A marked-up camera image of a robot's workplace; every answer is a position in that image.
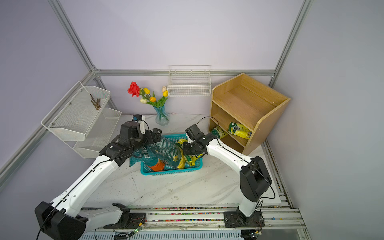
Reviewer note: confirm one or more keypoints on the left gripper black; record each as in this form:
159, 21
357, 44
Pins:
152, 139

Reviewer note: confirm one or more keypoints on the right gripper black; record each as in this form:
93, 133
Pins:
186, 150

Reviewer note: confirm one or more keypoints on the yellow green fertilizer bag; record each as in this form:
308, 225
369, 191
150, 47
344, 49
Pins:
191, 159
239, 130

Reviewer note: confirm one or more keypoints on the yellow green bag lowest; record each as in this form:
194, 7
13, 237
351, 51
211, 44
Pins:
219, 132

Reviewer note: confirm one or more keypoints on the teal orange soil bag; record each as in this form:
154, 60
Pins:
149, 159

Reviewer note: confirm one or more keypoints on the large dark green soil bag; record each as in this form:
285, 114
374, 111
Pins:
168, 152

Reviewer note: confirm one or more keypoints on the yellow green bag top shelf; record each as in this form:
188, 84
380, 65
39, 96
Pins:
180, 142

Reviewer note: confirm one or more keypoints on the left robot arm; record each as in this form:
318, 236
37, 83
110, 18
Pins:
64, 218

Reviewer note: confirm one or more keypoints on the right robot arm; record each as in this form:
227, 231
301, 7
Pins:
255, 179

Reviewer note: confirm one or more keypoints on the wooden shelf unit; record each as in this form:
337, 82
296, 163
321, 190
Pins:
247, 101

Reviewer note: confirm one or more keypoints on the blue glass vase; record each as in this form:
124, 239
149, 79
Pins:
162, 117

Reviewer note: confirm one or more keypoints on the teal plastic basket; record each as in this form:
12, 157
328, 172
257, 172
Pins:
168, 170

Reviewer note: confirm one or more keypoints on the brown twigs in rack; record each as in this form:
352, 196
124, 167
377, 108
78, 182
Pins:
96, 102

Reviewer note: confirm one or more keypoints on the artificial flower bouquet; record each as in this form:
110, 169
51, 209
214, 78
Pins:
148, 97

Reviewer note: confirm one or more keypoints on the white mesh two-tier rack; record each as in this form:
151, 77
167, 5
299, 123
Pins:
76, 122

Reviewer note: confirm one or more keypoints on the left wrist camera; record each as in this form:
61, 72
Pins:
138, 118

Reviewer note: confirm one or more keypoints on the white wire wall basket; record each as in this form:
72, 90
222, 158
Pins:
189, 81

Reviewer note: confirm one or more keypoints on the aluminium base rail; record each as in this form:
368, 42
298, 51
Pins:
209, 223

